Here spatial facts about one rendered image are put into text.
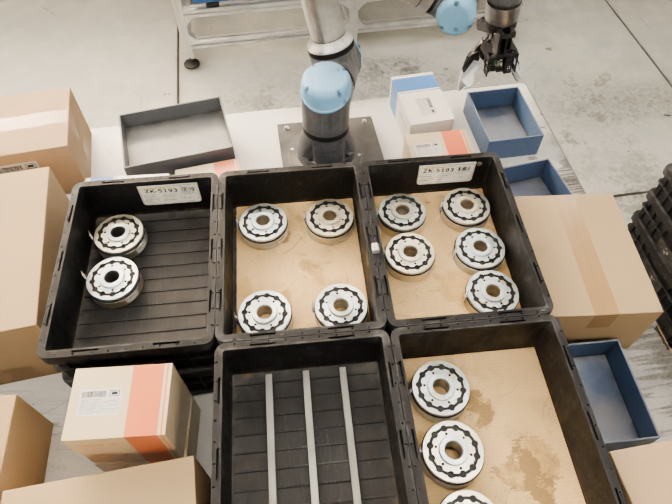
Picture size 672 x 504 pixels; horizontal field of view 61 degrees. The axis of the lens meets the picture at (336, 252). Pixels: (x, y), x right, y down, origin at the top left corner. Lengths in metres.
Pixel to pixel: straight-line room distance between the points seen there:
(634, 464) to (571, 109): 2.17
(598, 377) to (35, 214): 1.21
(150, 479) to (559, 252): 0.87
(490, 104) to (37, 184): 1.20
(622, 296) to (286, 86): 2.07
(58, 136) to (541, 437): 1.24
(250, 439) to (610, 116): 2.41
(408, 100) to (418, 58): 1.51
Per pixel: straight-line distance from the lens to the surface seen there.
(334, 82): 1.35
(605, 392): 1.30
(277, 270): 1.17
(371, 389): 1.05
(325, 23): 1.40
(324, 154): 1.41
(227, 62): 3.09
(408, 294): 1.15
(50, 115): 1.60
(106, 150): 1.69
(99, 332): 1.19
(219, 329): 1.01
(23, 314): 1.18
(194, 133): 1.59
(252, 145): 1.60
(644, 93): 3.22
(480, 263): 1.18
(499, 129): 1.69
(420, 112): 1.56
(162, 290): 1.19
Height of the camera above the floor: 1.81
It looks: 55 degrees down
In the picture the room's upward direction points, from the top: straight up
